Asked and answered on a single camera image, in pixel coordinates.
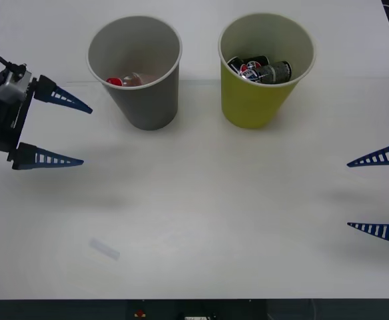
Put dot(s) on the black can with grey print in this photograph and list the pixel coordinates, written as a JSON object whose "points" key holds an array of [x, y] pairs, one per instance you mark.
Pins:
{"points": [[277, 71]]}

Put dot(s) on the grey plastic waste bin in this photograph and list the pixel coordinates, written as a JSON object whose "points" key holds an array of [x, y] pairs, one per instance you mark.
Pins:
{"points": [[148, 106]]}

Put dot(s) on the plastic bottle with printed label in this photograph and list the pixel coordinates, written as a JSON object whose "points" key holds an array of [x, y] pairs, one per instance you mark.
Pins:
{"points": [[133, 80]]}

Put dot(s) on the red button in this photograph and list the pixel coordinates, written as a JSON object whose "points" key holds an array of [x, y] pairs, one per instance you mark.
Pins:
{"points": [[140, 313]]}

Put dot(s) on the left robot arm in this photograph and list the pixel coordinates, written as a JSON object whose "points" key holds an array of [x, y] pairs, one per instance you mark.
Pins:
{"points": [[11, 85]]}

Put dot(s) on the yellow-green plastic waste bin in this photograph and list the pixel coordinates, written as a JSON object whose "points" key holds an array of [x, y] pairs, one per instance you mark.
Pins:
{"points": [[254, 103]]}

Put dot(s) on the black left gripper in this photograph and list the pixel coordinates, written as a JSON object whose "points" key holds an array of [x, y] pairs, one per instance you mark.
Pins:
{"points": [[1, 116]]}

